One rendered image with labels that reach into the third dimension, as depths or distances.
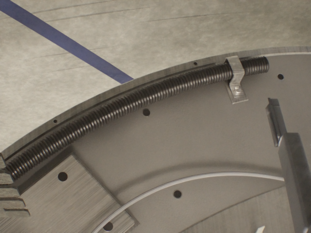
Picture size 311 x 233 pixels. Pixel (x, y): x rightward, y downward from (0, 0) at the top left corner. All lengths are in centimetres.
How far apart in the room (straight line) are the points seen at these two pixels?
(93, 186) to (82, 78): 109
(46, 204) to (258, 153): 24
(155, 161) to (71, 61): 98
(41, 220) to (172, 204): 14
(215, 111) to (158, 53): 92
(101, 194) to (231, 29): 99
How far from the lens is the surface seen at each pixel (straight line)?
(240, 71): 57
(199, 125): 56
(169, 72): 58
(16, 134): 198
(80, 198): 50
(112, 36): 139
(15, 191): 33
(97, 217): 50
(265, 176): 55
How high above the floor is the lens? 78
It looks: 25 degrees down
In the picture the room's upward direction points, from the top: 174 degrees clockwise
